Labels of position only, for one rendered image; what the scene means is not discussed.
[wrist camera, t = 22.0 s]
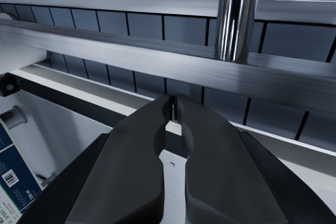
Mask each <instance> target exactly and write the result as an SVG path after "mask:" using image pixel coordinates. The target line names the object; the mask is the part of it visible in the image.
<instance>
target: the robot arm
mask: <svg viewBox="0 0 336 224"><path fill-rule="evenodd" d="M173 110H174V120H177V122H178V123H179V124H180V125H181V146H182V147H183V148H184V149H185V150H186V152H187V153H188V155H189V158H188V160H187V161H186V163H185V184H184V195H185V205H186V214H187V218H188V220H189V222H190V223H191V224H336V216H335V214H334V213H333V212H332V211H331V210H330V208H329V207H328V206H327V205H326V204H325V203H324V202H323V200H322V199H321V198H320V197H319V196H318V195H317V194H316V193H315V192H314V191H313V190H312V189H311V188H310V187H309V186H308V185H307V184H306V183H305V182H304V181H303V180H302V179H300V178H299V177H298V176H297V175H296V174H295V173H294V172H293V171H291V170H290V169H289V168H288V167H287V166H286V165H285V164H283V163H282V162H281V161H280V160H279V159H278V158H277V157H275V156H274V155H273V154H272V153H271V152H270V151H269V150H268V149H266V148H265V147H264V146H263V145H262V144H261V143H260V142H258V141H257V140H256V139H255V138H254V137H253V136H252V135H250V134H249V133H248V132H247V131H239V130H238V129H237V128H236V127H235V126H233V125H232V124H231V123H230V122H229V121H228V120H226V119H225V118H224V117H222V116H221V115H219V114H218V113H216V112H214V111H213V110H211V109H209V108H207V107H206V106H204V105H202V104H200V103H198V102H197V101H195V100H193V99H191V98H189V97H187V96H186V95H184V94H180V93H177V94H175V95H170V94H163V95H161V96H159V97H158V98H156V99H154V100H153V101H151V102H149V103H148V104H146V105H144V106H143V107H141V108H139V109H138V110H136V111H135V112H133V113H131V114H130V115H129V116H127V117H126V118H124V119H123V120H122V121H121V122H120V123H118V124H117V125H116V126H115V127H114V128H113V129H112V130H111V131H110V132H109V133H102V134H101V135H99V136H98V137H97V138H96V139H95V140H94V141H93V142H92V143H91V144H90V145H89V146H88V147H87V148H86V149H85V150H84V151H83V152H82V153H81V154H80V155H78V156H77V157H76V158H75V159H74V160H73V161H72V162H71V163H70V164H69V165H68V166H67V167H66V168H65V169H64V170H63V171H62V172H61V173H60V174H59V175H57V176H56V177H55V178H54V179H53V180H52V181H51V182H50V183H49V184H48V185H47V186H46V187H45V188H44V189H43V191H42V192H41V193H40V194H39V195H38V196H37V197H36V198H35V200H34V201H33V202H32V203H31V204H30V206H29V207H28V208H27V209H26V211H25V212H24V213H23V214H22V216H21V217H20V219H19V220H18V221H17V223H16V224H160V222H161V221H162V219H163V216H164V204H165V181H164V165H163V163H162V161H161V160H160V158H159V156H160V154H161V152H162V151H163V149H164V148H165V147H166V145H167V140H166V125H167V124H168V123H169V121H172V118H173Z"/></svg>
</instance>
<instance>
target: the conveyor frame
mask: <svg viewBox="0 0 336 224"><path fill-rule="evenodd" d="M218 2H219V0H0V3H6V4H21V5H36V6H51V7H66V8H81V9H97V10H112V11H127V12H142V13H157V14H172V15H187V16H203V17H217V13H218ZM255 20H263V21H278V22H293V23H309V24H324V25H336V0H258V5H257V11H256V16H255ZM32 65H35V66H38V67H42V68H45V69H48V70H52V71H55V72H58V73H62V74H65V75H68V76H71V77H75V78H78V79H81V80H85V81H88V82H91V83H95V84H98V85H101V86H105V87H108V88H111V89H114V90H118V91H121V92H124V93H128V94H131V95H134V96H138V97H141V98H144V99H147V100H151V101H153V100H155V99H153V98H150V97H147V96H143V95H140V94H137V93H133V92H130V91H126V90H123V89H120V88H116V87H113V86H111V85H106V84H103V83H99V82H96V81H93V80H89V79H86V78H82V77H79V76H76V75H72V74H70V73H65V72H62V71H59V70H55V69H52V68H49V67H45V66H42V65H38V64H35V63H34V64H32ZM246 120H247V117H245V118H244V123H243V125H241V124H238V123H234V122H231V121H229V122H230V123H231V124H232V125H233V126H237V127H240V128H243V129H247V130H250V131H253V132H257V133H260V134H263V135H267V136H270V137H273V138H276V139H280V140H283V141H286V142H290V143H293V144H296V145H300V146H303V147H306V148H309V149H313V150H316V151H319V152H323V153H326V154H329V155H333V156H336V152H332V151H329V150H326V149H322V148H319V147H315V146H312V145H309V144H305V143H302V142H299V141H298V137H299V134H300V132H297V135H296V137H295V140H292V139H288V138H285V137H282V136H278V135H275V134H272V133H268V132H265V131H261V130H258V129H255V128H251V127H248V126H246Z"/></svg>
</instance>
